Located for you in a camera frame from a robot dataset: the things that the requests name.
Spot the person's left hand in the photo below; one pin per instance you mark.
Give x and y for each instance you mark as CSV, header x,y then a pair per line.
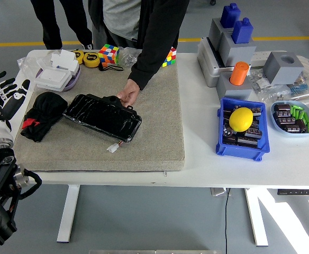
x,y
130,92

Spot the white open carton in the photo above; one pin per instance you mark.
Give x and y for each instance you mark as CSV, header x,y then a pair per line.
x,y
63,59

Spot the purple tray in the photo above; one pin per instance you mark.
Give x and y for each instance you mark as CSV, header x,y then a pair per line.
x,y
76,76

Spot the grey-brown mat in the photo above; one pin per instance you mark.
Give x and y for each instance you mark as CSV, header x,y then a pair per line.
x,y
149,127

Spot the clear bag of metal parts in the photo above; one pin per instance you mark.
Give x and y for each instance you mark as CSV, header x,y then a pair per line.
x,y
128,56

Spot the yellow lemon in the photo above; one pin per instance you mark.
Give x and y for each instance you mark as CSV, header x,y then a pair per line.
x,y
241,119

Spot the clear bag of small parts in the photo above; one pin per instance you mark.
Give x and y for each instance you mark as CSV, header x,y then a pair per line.
x,y
260,82

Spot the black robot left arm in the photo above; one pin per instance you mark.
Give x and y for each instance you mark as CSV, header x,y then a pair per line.
x,y
1,172

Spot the person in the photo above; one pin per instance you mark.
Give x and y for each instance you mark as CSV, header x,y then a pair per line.
x,y
56,21
122,18

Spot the grey block with round hole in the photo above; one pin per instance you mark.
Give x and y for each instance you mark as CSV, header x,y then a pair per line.
x,y
284,71

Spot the white flat box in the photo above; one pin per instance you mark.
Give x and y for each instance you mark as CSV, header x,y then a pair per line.
x,y
52,78

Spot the green battery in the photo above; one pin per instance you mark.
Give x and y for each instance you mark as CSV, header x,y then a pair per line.
x,y
293,110
307,121
300,113

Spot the colourful puzzle cube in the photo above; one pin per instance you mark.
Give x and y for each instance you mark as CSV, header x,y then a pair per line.
x,y
170,58
109,54

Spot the black rag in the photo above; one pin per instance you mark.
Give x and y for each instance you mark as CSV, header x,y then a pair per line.
x,y
48,103

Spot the grey box under table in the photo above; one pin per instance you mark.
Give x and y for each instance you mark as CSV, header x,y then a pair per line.
x,y
219,191

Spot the blue bottle-shaped block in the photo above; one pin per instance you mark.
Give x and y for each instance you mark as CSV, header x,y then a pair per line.
x,y
242,31
230,16

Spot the yellow tape measure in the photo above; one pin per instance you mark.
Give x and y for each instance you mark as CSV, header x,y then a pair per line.
x,y
79,56
91,59

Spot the white table leg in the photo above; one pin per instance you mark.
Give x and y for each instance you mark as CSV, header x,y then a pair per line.
x,y
256,217
68,211

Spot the black table control panel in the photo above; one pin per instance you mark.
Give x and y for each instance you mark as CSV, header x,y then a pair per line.
x,y
298,192

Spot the person's left forearm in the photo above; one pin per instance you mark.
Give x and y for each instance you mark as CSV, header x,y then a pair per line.
x,y
149,63

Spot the orange cylinder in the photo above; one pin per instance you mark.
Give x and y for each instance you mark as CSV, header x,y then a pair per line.
x,y
239,74

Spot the light grey case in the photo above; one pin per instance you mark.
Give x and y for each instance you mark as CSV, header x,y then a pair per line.
x,y
206,68

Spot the white power strip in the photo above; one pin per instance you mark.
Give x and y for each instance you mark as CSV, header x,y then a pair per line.
x,y
261,56

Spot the light blue dish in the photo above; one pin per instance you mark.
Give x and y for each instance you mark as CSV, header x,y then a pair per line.
x,y
276,128

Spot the blue plastic bin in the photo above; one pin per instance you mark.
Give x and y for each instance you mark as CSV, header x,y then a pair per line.
x,y
243,153

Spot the clear bag of blue resistors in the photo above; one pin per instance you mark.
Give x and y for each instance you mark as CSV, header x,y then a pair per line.
x,y
298,86

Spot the black glossy panel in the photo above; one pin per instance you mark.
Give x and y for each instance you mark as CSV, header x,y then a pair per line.
x,y
101,116

